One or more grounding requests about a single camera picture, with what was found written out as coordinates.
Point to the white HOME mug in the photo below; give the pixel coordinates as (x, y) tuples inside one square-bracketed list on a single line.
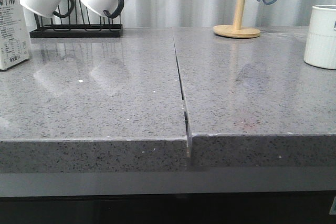
[(320, 44)]

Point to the white milk carton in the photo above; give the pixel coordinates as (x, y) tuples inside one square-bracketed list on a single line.
[(15, 40)]

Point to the wooden mug tree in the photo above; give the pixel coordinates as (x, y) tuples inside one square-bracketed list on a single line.
[(236, 30)]

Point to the black wire mug rack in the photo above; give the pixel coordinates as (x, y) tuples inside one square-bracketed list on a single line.
[(81, 23)]

